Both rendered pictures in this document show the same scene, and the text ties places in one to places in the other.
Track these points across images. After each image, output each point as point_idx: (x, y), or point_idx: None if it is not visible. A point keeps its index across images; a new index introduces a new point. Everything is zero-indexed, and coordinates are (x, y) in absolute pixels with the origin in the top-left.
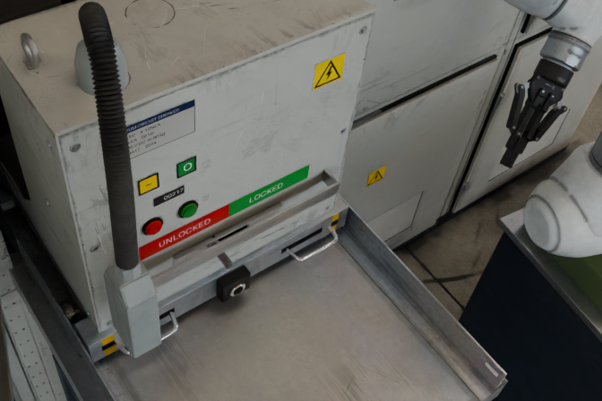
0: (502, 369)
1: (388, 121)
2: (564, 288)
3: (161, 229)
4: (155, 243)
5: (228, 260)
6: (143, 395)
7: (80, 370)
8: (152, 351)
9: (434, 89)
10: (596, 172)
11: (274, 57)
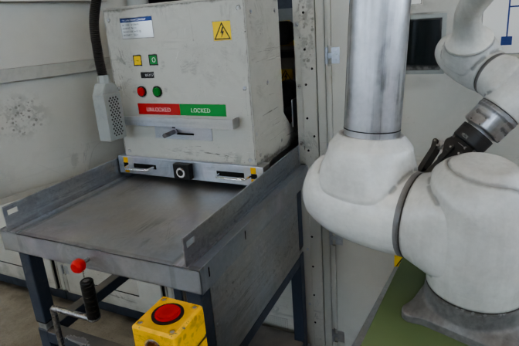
0: (184, 235)
1: None
2: (369, 318)
3: (147, 98)
4: (144, 106)
5: (165, 133)
6: (113, 188)
7: None
8: (138, 182)
9: None
10: (341, 130)
11: (186, 6)
